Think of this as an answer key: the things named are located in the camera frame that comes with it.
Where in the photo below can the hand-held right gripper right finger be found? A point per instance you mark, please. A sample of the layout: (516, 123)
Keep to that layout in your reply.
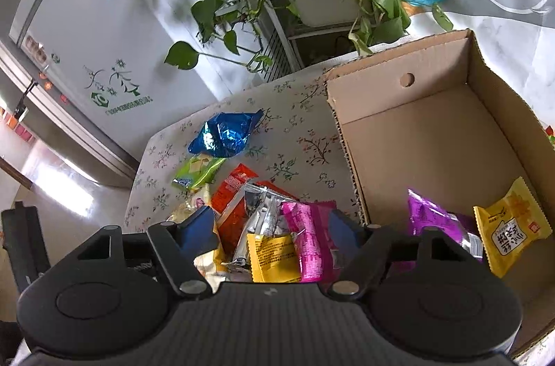
(342, 234)

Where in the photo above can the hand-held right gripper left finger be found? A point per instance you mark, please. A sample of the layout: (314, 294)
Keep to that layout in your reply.
(199, 231)

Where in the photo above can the pink snack packet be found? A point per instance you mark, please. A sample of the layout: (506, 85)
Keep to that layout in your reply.
(308, 236)

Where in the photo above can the cream snack packet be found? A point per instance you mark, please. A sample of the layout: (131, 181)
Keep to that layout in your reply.
(209, 264)

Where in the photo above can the red snack packet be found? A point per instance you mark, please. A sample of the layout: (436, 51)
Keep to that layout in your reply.
(230, 192)

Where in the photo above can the green snack packet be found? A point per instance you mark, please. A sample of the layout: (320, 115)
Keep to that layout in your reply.
(199, 172)

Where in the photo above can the silver black snack packet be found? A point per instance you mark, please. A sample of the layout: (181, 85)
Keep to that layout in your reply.
(260, 218)

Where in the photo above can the yellow cracker snack packet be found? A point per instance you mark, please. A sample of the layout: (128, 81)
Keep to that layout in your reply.
(271, 257)

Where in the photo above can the purple snack packet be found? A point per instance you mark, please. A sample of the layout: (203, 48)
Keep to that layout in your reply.
(427, 214)

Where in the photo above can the blue foil snack packet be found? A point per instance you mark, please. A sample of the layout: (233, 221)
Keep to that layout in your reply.
(225, 134)

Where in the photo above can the cardboard box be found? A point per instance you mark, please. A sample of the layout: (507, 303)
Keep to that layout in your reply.
(433, 140)

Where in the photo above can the yellow black-print snack packet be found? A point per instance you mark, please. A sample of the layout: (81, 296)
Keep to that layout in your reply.
(507, 231)

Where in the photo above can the black chair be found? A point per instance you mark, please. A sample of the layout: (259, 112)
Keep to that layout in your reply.
(21, 244)

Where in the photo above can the white chest freezer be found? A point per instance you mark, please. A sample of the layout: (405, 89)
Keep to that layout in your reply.
(108, 36)

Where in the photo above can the white plastic tub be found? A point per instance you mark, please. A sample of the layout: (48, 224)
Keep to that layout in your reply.
(329, 4)

